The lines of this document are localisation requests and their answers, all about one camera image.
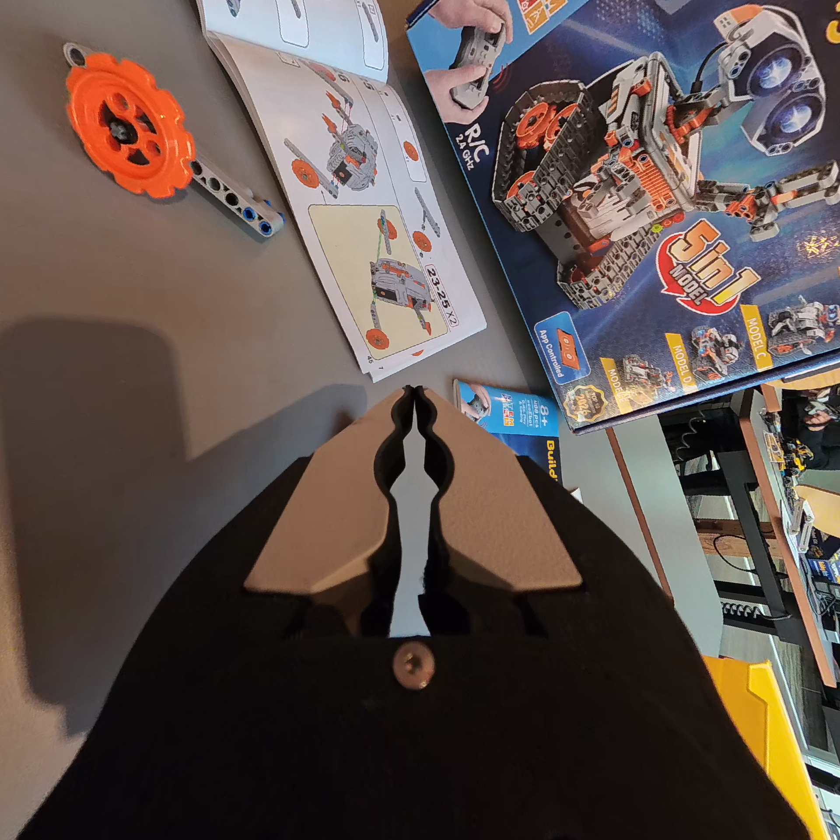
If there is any open white instruction booklet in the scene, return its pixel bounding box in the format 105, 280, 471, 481
196, 0, 488, 383

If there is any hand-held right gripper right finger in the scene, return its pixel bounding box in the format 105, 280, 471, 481
415, 386, 585, 637

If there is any closed blue instruction booklet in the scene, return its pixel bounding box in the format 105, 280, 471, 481
453, 377, 562, 483

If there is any wooden plank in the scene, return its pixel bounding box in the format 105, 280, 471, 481
696, 518, 782, 560

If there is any yellow plastic bin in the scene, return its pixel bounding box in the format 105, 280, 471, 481
702, 656, 840, 840

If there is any grey beam with blue pins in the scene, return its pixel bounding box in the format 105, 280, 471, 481
62, 42, 286, 238

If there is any grey desk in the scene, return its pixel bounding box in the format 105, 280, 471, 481
0, 0, 726, 840

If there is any brown-topped background table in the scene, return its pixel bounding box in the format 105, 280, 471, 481
659, 384, 840, 686

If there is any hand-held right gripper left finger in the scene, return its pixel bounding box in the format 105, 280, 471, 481
243, 386, 416, 637

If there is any blue toy robot box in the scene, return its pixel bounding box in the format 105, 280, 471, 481
406, 0, 840, 435

